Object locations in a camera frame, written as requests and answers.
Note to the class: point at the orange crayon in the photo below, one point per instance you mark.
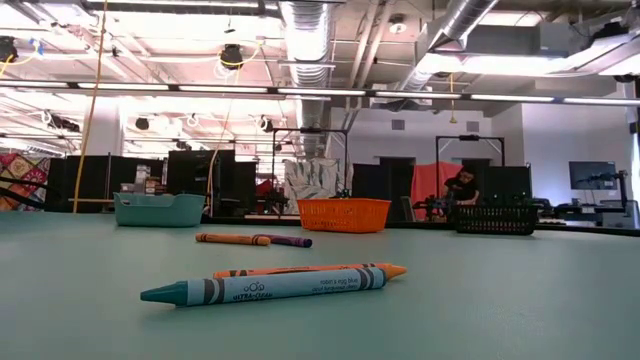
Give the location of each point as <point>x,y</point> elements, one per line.
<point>395,271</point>
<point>227,239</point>

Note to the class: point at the small background robot arm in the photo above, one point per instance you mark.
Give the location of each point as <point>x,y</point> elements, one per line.
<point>435,204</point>

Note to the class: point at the white patterned cloth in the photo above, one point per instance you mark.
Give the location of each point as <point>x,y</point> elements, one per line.
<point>312,182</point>

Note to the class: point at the orange plastic basket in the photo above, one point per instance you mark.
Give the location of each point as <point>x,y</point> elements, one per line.
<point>342,215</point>

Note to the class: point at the black partition panel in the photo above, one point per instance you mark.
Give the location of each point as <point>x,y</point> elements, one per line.
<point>60,180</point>
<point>380,185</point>
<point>195,172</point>
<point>505,182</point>

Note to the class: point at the long ceiling light strip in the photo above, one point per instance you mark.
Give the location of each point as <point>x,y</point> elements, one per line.
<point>320,92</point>

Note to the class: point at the red cloth curtain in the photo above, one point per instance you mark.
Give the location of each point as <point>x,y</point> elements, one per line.
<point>427,180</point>

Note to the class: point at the teal crayon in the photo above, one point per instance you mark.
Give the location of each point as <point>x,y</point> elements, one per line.
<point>280,287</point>

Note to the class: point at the person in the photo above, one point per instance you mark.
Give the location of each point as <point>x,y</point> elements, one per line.
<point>462,190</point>

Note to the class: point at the teal plastic bin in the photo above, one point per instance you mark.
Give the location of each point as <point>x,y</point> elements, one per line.
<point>160,212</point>

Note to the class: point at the stacked small boxes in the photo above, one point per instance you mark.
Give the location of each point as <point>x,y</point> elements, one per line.
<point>150,185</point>

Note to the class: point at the black plastic basket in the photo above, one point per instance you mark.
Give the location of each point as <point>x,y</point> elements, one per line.
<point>495,220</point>

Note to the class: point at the colourful patchwork quilt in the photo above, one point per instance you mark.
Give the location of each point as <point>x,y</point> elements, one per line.
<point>22,170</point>

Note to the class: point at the grey background workstation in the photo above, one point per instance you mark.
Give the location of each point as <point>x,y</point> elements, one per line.
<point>617,215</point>

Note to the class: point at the black metal stand frame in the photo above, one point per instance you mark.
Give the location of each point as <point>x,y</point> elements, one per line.
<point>310,130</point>
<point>470,137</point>

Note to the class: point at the silver spiral duct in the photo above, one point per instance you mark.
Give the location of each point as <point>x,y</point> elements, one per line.
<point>465,20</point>
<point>307,40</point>

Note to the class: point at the dark wall monitor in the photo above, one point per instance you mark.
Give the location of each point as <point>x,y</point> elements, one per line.
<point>590,175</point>

